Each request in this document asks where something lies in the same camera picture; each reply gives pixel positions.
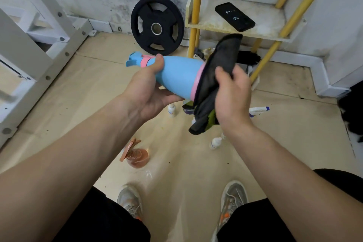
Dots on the white shelf yellow poles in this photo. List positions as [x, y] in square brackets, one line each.
[269, 20]

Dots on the person's left forearm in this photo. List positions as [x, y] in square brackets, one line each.
[65, 171]

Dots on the green microfibre cloth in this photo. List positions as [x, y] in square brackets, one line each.
[215, 80]

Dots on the black weight plate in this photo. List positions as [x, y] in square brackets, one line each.
[143, 26]

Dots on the small white bottle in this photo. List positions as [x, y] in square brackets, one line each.
[172, 110]
[223, 136]
[215, 143]

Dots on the person's right grey shoe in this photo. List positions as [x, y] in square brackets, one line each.
[232, 199]

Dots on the person's right forearm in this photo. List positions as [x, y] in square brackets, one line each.
[297, 188]

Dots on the white metal rack frame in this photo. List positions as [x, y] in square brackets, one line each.
[22, 37]

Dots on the black phone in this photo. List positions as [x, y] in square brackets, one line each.
[234, 16]

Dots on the tan fuzzy glove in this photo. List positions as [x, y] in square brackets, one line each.
[209, 51]

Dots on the blue spray bottle pink trigger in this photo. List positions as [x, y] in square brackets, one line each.
[181, 77]

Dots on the person's left hand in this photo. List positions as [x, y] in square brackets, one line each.
[147, 91]

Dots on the white plastic strip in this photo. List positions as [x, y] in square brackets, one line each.
[250, 70]

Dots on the person's right hand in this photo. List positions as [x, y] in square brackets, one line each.
[234, 100]

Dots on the clear bottle yellow green sprayer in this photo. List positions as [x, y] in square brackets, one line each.
[187, 107]

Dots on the person's grey shoe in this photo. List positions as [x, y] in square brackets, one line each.
[130, 202]
[232, 199]

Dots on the white plastic scoop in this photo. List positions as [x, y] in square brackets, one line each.
[198, 57]

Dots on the round white bottle blue-tipped sprayer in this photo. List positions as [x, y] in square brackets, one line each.
[258, 110]

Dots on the black shorts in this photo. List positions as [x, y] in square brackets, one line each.
[99, 222]

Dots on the person's left grey shoe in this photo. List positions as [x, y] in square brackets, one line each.
[130, 202]

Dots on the orange spray bottle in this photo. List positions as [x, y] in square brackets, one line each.
[137, 159]

